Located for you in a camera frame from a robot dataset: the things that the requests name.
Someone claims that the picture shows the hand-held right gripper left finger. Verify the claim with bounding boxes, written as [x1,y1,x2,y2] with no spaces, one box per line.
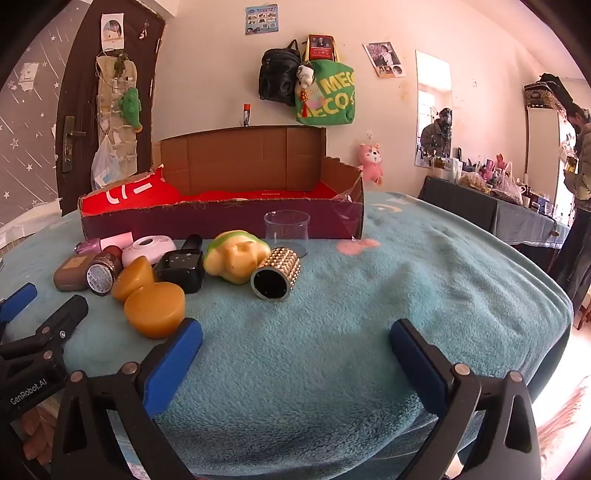
[51,318,204,480]

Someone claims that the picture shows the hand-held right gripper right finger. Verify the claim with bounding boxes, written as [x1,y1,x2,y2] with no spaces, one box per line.
[389,318,541,480]

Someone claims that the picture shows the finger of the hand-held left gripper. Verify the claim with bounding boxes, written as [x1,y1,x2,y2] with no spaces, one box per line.
[0,295,89,365]
[0,282,38,324]

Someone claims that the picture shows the brown compact case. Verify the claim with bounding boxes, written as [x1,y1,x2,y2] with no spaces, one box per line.
[53,254,100,291]

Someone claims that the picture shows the glittery jar with red cap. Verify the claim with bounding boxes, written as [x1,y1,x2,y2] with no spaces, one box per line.
[86,246,124,297]

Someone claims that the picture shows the orange round soap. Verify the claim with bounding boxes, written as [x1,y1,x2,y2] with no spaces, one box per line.
[111,256,156,303]

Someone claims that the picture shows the pink and white small box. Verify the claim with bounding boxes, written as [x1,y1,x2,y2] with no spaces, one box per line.
[98,233,136,252]

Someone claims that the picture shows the green and yellow toy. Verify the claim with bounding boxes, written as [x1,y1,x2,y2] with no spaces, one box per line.
[203,229,272,285]

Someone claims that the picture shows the cardboard box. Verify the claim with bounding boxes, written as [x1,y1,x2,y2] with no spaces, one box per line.
[78,126,365,241]

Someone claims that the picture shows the gold studded black cylinder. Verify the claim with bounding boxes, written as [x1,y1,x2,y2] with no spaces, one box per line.
[250,247,302,303]

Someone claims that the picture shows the round amber soap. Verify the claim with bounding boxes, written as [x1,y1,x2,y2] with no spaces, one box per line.
[124,281,186,340]

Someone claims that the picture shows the black perfume bottle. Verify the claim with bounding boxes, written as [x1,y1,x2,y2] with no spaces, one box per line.
[154,234,206,295]

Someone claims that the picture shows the teal fleece blanket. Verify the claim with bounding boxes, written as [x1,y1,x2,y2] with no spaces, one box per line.
[0,191,573,480]

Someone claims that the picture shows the white round compact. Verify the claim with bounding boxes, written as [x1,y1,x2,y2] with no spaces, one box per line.
[121,235,177,267]

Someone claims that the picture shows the red bag with white print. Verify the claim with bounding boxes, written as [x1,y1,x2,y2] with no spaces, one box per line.
[83,167,342,217]

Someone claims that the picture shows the white plastic bag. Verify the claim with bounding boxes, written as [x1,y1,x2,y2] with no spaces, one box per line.
[91,134,124,191]

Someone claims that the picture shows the dark side table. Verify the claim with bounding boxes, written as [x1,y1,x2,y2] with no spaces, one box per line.
[418,175,500,237]

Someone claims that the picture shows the clear plastic cup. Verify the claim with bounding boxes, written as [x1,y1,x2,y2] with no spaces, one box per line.
[264,210,311,259]

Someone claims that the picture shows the grey blue table cloth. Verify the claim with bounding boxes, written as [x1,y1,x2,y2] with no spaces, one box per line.
[496,196,573,259]

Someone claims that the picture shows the clear plastic bag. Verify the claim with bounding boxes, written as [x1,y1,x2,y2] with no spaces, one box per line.
[499,161,525,206]

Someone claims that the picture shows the cluttered side table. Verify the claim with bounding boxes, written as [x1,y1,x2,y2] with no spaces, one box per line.
[427,148,555,215]

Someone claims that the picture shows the pink plush toy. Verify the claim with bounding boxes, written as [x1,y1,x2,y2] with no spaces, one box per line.
[358,142,385,186]

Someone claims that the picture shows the dark brown door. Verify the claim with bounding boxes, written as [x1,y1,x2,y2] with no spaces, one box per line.
[55,0,167,217]

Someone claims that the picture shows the green plush toy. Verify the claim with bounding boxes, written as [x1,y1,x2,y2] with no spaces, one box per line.
[121,87,144,134]

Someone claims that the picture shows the beige hanging organizer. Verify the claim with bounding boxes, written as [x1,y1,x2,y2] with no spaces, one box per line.
[95,51,139,185]

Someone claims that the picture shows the torn white paper sticker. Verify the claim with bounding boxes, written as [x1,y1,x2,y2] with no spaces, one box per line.
[9,62,40,90]

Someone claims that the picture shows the white wardrobe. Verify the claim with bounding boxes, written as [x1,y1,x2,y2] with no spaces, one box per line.
[526,106,561,217]

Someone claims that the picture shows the green tote bag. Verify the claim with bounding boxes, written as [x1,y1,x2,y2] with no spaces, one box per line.
[295,59,356,126]

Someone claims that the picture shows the red tassel charm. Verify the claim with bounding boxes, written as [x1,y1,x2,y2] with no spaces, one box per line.
[300,90,319,121]

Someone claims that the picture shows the round picture on door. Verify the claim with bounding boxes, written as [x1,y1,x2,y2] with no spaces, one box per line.
[100,14,126,49]

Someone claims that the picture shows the dark patterned bag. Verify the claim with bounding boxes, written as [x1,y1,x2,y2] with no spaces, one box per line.
[524,73,575,112]

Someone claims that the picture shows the black backpack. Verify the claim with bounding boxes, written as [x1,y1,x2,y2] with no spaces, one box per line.
[257,39,302,108]

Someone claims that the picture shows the red gift bag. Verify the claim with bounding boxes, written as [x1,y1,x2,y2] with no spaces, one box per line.
[307,34,335,61]

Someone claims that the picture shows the brass door handle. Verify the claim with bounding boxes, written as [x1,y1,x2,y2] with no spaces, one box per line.
[62,115,88,174]

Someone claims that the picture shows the wall mirror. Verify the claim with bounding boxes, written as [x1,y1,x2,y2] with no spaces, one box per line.
[414,50,452,168]

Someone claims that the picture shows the photo wall poster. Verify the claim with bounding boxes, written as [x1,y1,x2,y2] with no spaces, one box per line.
[362,41,407,78]

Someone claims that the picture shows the blue wall poster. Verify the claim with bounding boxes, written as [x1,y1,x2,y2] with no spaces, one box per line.
[245,4,280,35]

